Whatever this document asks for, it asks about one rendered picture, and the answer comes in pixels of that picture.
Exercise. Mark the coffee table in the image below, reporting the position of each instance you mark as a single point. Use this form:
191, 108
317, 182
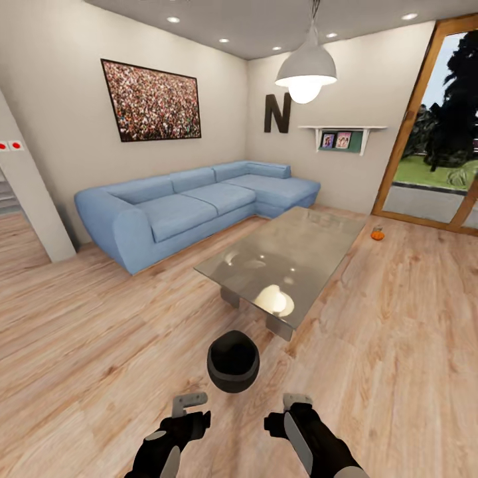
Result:
283, 266

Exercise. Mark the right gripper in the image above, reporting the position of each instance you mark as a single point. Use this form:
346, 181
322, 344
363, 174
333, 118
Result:
275, 424

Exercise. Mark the sofa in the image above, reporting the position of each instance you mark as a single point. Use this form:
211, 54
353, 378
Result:
141, 223

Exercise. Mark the cauldron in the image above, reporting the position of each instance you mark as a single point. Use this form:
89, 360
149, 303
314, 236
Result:
233, 362

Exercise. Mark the decorative sign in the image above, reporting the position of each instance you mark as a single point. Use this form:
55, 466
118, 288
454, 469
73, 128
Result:
272, 108

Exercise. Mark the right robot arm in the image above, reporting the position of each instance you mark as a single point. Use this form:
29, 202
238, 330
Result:
322, 454

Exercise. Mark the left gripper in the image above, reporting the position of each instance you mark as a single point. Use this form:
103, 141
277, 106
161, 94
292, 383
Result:
193, 425

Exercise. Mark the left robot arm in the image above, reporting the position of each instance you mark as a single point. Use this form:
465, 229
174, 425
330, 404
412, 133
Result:
160, 454

